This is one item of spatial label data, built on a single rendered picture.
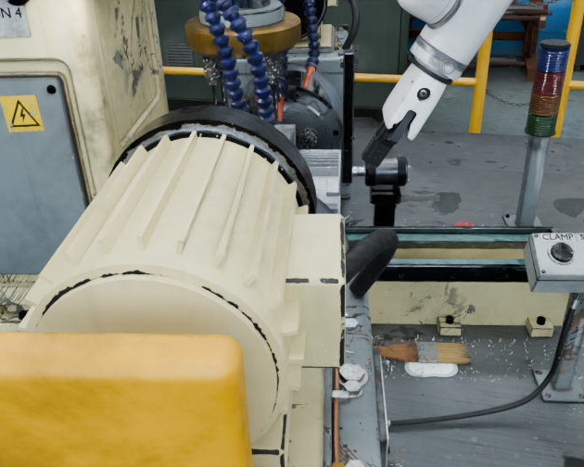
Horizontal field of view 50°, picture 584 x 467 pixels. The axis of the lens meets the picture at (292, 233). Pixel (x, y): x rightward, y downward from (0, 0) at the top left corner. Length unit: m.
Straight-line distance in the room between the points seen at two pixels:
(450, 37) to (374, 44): 3.32
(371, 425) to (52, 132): 0.64
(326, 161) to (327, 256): 0.67
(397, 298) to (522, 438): 0.32
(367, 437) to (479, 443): 0.52
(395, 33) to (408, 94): 3.28
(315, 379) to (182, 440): 0.23
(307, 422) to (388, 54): 3.86
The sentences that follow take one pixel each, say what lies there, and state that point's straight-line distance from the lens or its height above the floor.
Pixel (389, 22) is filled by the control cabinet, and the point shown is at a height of 0.67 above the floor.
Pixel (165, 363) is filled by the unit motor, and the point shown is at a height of 1.35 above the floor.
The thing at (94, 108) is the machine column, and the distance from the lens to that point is 0.94.
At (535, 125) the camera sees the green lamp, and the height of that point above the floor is 1.05.
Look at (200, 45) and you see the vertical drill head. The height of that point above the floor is 1.31.
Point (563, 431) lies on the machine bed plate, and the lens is 1.06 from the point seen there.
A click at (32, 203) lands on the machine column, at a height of 1.11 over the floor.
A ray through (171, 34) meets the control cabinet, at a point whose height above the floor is 0.56.
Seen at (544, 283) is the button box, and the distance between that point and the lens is 0.94.
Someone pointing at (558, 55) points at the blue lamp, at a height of 1.20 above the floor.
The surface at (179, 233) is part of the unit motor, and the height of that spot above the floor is 1.35.
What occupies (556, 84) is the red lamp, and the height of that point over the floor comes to 1.14.
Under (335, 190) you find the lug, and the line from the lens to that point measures 1.04.
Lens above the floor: 1.54
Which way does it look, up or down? 30 degrees down
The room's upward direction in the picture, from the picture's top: 2 degrees counter-clockwise
